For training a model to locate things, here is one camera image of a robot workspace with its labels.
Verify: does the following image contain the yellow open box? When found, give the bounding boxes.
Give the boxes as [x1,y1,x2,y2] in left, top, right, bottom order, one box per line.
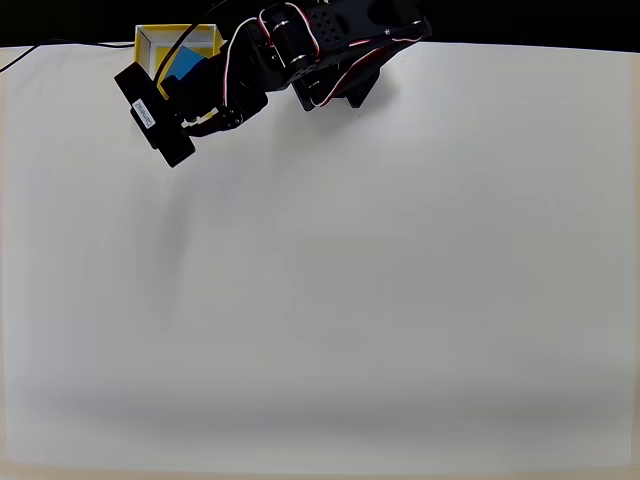
[131,23,226,126]

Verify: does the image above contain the black webcam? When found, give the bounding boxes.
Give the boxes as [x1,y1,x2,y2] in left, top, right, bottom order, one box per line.
[113,62,197,169]

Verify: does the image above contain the red white servo wire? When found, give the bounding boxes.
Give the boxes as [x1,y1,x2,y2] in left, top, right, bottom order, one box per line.
[220,3,322,110]

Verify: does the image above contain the thin black table cable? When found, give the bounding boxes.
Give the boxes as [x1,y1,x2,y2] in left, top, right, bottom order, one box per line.
[0,38,137,72]

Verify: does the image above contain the blue cube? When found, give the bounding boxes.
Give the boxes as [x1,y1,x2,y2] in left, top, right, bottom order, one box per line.
[163,46,207,82]

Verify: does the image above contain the black webcam cable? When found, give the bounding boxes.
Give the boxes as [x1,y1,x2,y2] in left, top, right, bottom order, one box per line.
[152,0,232,87]

